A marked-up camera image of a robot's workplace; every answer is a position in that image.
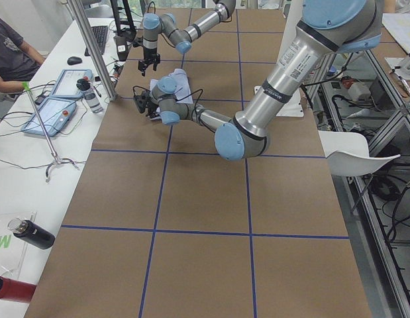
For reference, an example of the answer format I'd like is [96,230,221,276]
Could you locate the black keyboard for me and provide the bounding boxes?
[91,25,109,55]

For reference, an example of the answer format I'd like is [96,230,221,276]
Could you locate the upper teach pendant tablet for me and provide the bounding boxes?
[49,69,93,99]

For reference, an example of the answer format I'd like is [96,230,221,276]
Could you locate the seated person grey shirt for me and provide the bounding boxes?
[0,18,45,93]

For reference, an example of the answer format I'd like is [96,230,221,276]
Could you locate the black computer mouse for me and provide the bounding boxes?
[67,56,83,66]

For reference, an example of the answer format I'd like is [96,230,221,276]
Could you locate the black water bottle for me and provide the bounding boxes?
[7,218,55,250]

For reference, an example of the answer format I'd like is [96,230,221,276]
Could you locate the white plastic chair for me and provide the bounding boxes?
[318,131,400,177]

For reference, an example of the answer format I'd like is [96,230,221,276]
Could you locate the teach pendant tablet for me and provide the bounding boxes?
[49,69,93,99]
[21,97,77,136]

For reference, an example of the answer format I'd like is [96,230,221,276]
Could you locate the metal rod stand green tip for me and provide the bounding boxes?
[23,81,79,183]

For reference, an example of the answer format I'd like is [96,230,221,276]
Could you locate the aluminium frame post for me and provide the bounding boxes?
[68,0,117,101]

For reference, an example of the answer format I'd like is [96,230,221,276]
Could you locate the white pedestal column with base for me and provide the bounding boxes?
[254,0,308,119]

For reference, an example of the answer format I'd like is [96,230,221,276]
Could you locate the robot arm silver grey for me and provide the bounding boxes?
[138,1,236,76]
[136,1,384,160]

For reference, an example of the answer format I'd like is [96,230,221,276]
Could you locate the red cylinder bottle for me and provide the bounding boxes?
[0,276,36,303]

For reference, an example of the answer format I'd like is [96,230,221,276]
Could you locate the lower teach pendant tablet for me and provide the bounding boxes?
[21,97,77,136]

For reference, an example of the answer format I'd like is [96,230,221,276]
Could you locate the clear plastic bottle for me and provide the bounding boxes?
[76,78,103,113]

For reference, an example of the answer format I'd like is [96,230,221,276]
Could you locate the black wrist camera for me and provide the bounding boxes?
[133,91,150,113]
[132,36,143,48]

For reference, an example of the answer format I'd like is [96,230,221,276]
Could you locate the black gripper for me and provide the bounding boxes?
[146,98,160,119]
[138,46,160,76]

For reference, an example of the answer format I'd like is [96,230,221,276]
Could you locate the light blue striped shirt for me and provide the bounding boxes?
[150,68,193,121]

